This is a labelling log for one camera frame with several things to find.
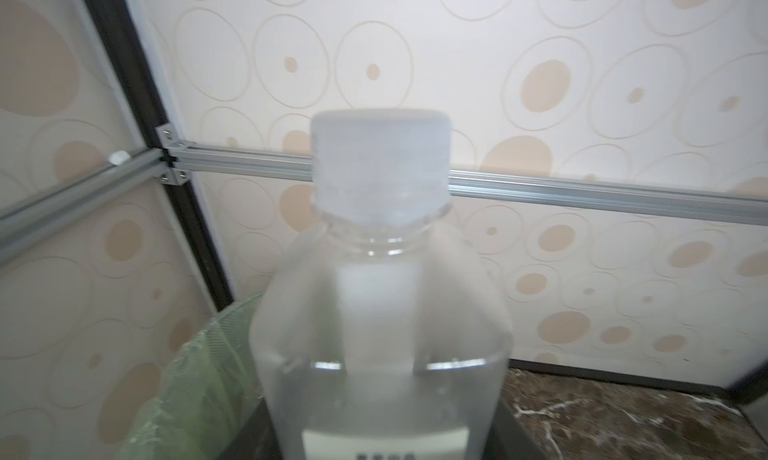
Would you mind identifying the horizontal aluminium rail back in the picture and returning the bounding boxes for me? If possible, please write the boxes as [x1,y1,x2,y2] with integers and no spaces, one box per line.
[156,123,767,226]

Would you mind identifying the diagonal aluminium rail left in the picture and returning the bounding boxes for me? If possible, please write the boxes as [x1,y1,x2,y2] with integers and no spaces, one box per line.
[1,149,167,263]

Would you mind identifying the clear square bottle white cap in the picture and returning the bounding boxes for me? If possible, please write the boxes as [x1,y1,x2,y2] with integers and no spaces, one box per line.
[249,109,513,459]

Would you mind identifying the green-lined mesh waste bin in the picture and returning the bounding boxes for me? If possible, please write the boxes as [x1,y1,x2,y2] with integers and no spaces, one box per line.
[117,295,262,459]

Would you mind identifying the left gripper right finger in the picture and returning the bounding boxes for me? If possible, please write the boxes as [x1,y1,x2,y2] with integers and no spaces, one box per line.
[482,400,548,460]

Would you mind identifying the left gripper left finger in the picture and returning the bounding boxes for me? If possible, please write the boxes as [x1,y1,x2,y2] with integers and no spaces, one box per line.
[217,402,282,460]

